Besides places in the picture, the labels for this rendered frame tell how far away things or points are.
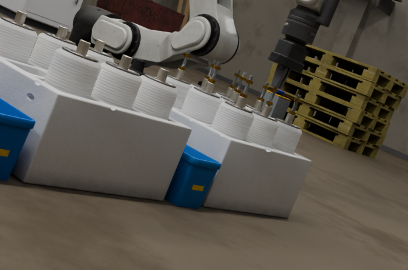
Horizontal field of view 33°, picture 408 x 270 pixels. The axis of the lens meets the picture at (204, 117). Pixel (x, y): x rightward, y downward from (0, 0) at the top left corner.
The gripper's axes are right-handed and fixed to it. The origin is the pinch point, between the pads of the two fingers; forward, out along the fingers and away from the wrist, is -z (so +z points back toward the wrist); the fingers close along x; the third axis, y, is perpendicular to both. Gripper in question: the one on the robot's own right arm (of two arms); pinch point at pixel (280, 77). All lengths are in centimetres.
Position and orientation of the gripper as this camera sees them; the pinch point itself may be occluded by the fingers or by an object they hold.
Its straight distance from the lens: 185.8
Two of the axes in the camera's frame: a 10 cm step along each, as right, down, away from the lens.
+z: 3.8, -9.2, -0.9
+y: -6.9, -3.4, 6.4
